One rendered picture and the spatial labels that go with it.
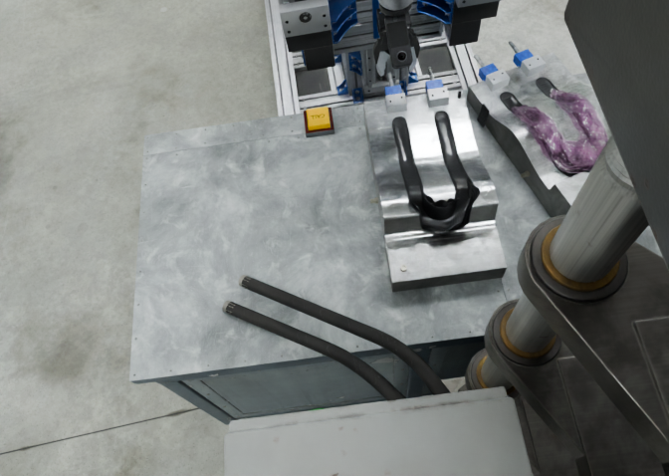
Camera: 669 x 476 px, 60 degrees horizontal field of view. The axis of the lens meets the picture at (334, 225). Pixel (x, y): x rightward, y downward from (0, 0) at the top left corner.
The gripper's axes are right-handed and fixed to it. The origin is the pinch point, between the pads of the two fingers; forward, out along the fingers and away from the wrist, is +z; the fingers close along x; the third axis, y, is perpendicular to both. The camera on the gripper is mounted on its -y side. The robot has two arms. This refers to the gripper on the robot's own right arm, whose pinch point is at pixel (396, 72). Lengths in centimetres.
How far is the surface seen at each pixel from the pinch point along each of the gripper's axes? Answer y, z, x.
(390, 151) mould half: -14.0, 12.6, 3.5
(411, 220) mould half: -35.4, 10.0, 2.0
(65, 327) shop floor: -14, 101, 132
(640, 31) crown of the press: -77, -86, 1
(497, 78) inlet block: 4.7, 12.8, -27.7
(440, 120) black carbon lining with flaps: -6.7, 12.6, -10.4
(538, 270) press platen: -76, -53, -2
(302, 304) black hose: -51, 14, 29
